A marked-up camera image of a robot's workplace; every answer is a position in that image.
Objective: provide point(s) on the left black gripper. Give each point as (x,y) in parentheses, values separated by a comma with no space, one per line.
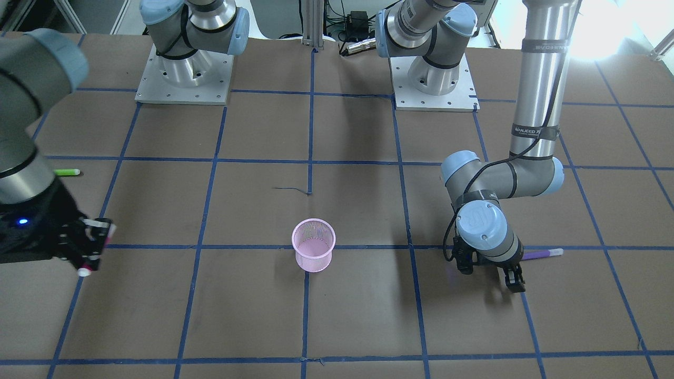
(512,275)

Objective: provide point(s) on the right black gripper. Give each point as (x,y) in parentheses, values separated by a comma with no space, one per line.
(46,211)

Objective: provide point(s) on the purple pen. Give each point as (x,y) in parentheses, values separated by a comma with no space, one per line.
(534,255)

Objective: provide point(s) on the pink pen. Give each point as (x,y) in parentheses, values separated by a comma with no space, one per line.
(100,237)

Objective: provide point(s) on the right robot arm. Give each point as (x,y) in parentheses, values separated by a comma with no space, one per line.
(42,67)

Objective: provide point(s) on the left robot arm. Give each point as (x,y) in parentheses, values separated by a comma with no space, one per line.
(435,34)

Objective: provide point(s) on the pink mesh cup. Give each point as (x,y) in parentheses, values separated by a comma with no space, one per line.
(313,241)

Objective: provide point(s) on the green pen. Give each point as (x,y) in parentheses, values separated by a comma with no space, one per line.
(72,172)

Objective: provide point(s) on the silver connector plug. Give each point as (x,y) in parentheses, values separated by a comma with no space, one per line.
(358,47)

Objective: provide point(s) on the black power adapter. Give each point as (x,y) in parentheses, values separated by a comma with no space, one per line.
(357,26)

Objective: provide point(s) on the aluminium frame post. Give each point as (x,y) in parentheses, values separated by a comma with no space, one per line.
(312,18)

